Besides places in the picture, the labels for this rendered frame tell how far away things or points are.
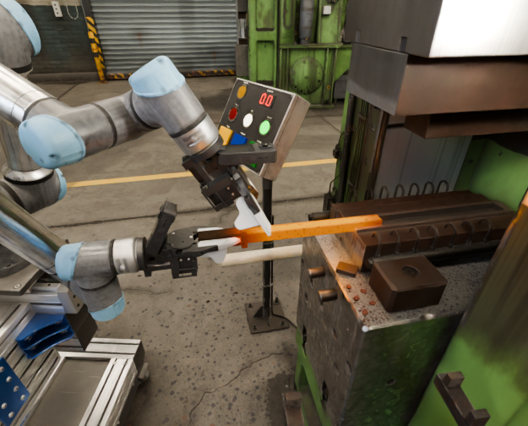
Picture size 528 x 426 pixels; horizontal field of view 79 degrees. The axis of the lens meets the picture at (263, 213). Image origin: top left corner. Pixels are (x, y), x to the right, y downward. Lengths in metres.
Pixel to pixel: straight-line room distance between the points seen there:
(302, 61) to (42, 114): 5.05
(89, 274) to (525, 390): 0.79
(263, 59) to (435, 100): 4.96
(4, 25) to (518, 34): 0.90
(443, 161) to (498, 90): 0.41
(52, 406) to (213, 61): 7.80
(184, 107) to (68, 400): 1.24
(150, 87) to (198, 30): 7.95
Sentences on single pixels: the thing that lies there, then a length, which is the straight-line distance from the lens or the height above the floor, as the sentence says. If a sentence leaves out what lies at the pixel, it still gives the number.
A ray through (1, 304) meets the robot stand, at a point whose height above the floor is 0.73.
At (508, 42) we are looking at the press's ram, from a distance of 0.63.
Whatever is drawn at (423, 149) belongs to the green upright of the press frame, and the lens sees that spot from 1.02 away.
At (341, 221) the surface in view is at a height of 1.01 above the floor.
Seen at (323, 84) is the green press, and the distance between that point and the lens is 5.64.
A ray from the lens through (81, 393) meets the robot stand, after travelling 1.54.
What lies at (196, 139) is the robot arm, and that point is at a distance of 0.56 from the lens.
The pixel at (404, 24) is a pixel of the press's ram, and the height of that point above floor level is 1.40.
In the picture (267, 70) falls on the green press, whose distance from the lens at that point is 5.55.
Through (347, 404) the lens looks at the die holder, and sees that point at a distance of 0.90.
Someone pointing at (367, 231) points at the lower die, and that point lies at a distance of 0.77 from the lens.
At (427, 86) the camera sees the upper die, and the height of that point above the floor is 1.32.
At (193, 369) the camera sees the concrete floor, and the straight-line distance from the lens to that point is 1.70.
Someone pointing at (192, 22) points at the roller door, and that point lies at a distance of 8.46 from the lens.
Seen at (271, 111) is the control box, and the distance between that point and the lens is 1.10.
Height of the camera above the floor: 1.43
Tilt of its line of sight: 33 degrees down
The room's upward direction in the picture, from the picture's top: straight up
